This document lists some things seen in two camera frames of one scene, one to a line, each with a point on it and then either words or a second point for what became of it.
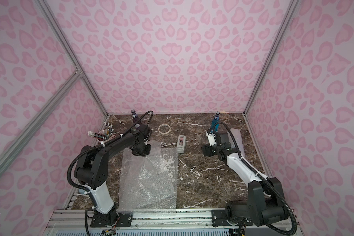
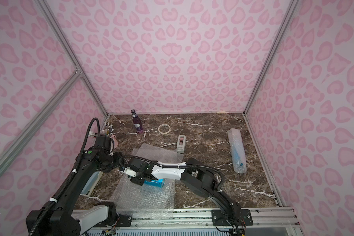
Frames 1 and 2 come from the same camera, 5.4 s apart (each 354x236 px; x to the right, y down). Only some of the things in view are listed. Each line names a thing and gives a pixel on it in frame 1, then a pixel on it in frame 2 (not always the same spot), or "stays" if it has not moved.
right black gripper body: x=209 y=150 -> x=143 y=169
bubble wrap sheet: x=238 y=137 stays
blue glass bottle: x=216 y=119 -> x=159 y=183
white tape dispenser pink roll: x=181 y=144 stays
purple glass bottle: x=134 y=119 stays
